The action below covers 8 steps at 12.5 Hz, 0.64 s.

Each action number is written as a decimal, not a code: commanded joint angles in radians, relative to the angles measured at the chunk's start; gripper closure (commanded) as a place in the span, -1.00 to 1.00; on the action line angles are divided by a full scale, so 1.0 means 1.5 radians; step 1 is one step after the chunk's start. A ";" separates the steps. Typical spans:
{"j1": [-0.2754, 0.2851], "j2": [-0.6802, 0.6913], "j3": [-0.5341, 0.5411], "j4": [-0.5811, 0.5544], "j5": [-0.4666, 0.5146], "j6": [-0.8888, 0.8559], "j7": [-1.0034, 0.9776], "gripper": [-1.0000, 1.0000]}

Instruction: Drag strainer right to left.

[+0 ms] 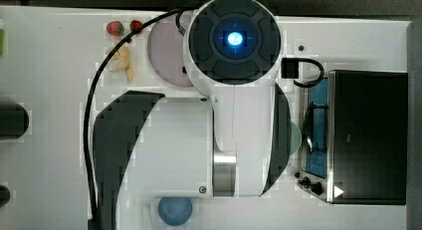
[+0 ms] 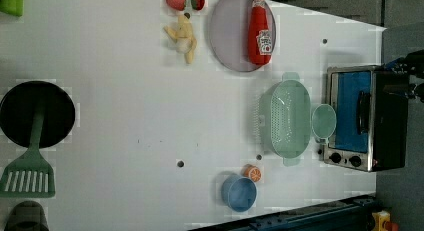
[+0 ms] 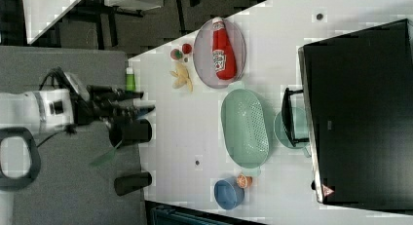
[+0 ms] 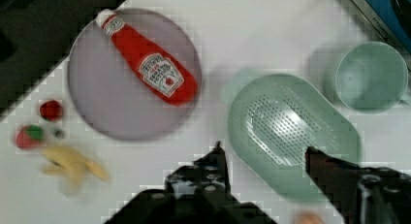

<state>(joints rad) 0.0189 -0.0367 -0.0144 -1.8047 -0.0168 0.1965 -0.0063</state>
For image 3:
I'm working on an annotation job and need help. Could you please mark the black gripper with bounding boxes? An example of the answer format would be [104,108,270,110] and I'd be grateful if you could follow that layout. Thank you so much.
[66,72,155,126]

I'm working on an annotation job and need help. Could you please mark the green plastic strainer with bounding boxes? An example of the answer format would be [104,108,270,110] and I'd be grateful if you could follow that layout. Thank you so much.
[220,81,271,177]

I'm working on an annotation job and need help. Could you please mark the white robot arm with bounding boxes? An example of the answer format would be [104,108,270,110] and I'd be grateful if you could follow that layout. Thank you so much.
[1,68,155,135]

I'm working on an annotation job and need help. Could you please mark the green bottle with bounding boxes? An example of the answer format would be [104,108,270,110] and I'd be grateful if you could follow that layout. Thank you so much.
[126,67,135,92]

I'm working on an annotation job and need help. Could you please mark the green slotted spatula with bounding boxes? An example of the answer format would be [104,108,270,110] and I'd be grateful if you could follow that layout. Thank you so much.
[90,141,122,168]

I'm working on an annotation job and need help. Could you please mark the peeled toy banana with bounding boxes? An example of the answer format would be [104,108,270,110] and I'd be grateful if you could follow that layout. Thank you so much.
[170,62,193,92]

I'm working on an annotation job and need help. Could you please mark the red green toy strawberry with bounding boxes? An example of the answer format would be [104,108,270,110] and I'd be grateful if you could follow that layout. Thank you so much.
[170,49,183,60]

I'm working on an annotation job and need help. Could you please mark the dark grey cup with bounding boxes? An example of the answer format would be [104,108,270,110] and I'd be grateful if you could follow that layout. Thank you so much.
[114,171,152,196]

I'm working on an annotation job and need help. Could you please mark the small red toy strawberry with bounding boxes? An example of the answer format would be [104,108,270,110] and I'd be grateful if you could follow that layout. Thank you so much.
[182,44,192,55]

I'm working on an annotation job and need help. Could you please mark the grey round plate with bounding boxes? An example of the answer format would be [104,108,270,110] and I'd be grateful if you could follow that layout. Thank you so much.
[193,19,246,89]

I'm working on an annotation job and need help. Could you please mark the red ketchup bottle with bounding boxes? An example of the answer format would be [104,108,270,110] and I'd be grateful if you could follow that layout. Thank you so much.
[211,18,237,80]

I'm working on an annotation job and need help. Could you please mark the blue bowl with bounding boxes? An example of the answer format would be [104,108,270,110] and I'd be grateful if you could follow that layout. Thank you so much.
[213,176,244,210]

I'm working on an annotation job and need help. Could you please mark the toy orange slice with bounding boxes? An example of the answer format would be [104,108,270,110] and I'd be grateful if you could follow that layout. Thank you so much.
[237,173,252,189]

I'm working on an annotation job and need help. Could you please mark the green mug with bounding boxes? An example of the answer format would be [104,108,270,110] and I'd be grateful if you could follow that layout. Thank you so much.
[274,107,311,158]

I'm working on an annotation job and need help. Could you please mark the black toaster oven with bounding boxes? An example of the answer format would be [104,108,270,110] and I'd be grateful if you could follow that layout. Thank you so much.
[282,19,413,213]

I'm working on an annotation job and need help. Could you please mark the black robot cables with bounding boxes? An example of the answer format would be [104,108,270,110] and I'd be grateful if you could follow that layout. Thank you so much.
[36,66,77,149]

